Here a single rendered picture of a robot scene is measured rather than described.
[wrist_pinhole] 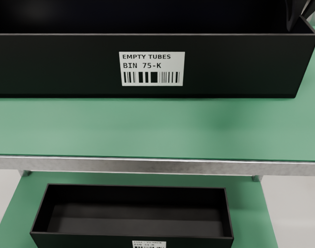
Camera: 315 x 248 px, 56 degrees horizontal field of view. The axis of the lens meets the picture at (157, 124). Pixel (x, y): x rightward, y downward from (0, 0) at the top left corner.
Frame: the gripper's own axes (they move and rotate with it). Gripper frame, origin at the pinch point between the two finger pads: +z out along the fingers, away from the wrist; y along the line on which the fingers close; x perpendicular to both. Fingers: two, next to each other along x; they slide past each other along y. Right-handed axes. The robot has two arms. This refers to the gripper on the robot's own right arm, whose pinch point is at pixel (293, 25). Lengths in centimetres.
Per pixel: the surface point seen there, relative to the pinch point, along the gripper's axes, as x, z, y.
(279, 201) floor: -32, 105, -36
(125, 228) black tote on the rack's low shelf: 1, 67, 33
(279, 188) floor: -39, 105, -38
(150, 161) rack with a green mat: 21.6, 8.8, 23.6
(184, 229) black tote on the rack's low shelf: 1, 68, 14
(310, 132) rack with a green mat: 16.6, 8.5, 0.4
